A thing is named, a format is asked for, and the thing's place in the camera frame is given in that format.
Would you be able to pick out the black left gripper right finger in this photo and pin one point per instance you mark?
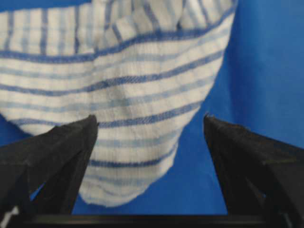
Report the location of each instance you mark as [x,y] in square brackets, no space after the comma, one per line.
[261,179]

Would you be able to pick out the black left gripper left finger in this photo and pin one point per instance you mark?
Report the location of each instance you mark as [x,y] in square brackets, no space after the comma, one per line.
[42,174]

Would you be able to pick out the white blue striped towel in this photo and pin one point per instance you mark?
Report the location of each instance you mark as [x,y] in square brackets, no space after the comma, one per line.
[142,67]

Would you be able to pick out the blue table cloth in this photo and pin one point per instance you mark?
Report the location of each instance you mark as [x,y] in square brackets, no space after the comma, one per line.
[260,85]

